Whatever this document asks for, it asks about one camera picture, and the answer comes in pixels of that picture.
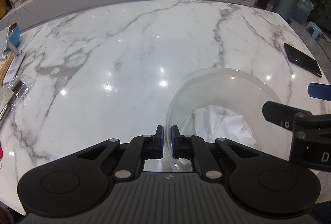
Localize white phone stand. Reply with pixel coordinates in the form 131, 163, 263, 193
0, 27, 23, 61

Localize light blue plastic stool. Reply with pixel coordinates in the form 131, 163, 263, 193
305, 22, 323, 41

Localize clear plastic wrapped packet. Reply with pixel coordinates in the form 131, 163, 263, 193
1, 76, 34, 126

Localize clear plastic bowl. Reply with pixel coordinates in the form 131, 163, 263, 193
159, 69, 291, 172

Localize black smartphone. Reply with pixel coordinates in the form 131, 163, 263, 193
284, 43, 323, 78

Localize blue metal bowl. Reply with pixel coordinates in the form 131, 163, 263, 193
8, 23, 20, 47

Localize grey trash bin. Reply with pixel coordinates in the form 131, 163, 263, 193
272, 0, 299, 21

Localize wooden cutting board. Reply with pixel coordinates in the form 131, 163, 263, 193
0, 52, 15, 83

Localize white paper towel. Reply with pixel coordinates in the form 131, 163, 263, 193
193, 105, 257, 148

